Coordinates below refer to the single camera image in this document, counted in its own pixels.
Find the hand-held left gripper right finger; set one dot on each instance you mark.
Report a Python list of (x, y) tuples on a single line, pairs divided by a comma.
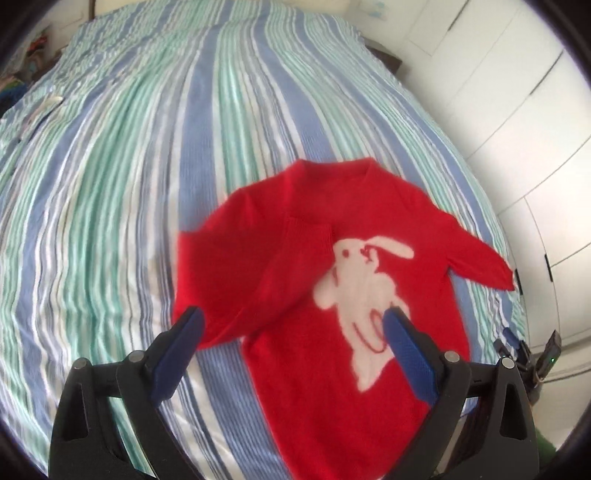
[(408, 355)]

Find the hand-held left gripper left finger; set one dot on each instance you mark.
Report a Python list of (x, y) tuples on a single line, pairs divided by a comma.
[(178, 355)]

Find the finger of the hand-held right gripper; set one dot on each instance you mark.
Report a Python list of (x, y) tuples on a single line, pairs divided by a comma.
[(508, 336)]

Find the red sweater with white rabbit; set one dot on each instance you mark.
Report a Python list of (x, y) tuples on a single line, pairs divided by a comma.
[(295, 217)]

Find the striped bed sheet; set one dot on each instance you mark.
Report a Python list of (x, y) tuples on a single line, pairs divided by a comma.
[(138, 184)]

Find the white wardrobe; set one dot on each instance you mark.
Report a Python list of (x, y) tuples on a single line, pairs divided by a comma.
[(498, 115)]

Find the dark bedside table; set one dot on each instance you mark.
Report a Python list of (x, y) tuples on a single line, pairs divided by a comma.
[(385, 55)]

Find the pile of colourful items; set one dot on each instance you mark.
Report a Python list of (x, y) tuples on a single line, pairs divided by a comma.
[(27, 55)]

